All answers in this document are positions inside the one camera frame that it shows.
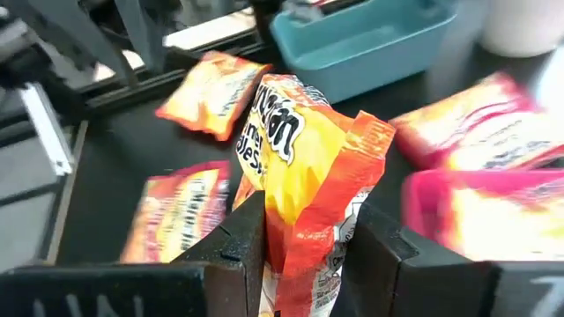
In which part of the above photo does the teal plastic bin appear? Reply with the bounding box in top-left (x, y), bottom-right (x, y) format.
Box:
top-left (269, 0), bottom-right (459, 105)

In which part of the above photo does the black table mat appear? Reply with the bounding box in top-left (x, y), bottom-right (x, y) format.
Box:
top-left (56, 26), bottom-right (564, 265)

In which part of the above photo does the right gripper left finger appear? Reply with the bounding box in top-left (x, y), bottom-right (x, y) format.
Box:
top-left (0, 188), bottom-right (268, 317)

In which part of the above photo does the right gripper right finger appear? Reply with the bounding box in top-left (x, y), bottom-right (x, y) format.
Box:
top-left (330, 200), bottom-right (564, 317)

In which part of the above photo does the dark red Maruchan noodle pack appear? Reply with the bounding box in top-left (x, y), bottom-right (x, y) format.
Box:
top-left (119, 160), bottom-right (233, 265)
top-left (390, 72), bottom-right (564, 172)

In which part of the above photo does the black aluminium rig frame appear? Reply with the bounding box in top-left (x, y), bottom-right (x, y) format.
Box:
top-left (0, 0), bottom-right (274, 265)

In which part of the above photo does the red plastic bin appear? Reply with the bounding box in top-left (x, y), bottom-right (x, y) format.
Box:
top-left (401, 169), bottom-right (564, 263)

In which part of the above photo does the silver metal bracket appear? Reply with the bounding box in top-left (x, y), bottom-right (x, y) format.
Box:
top-left (18, 82), bottom-right (75, 177)

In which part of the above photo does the potted plant with white pot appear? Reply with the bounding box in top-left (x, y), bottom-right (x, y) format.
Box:
top-left (479, 0), bottom-right (564, 59)

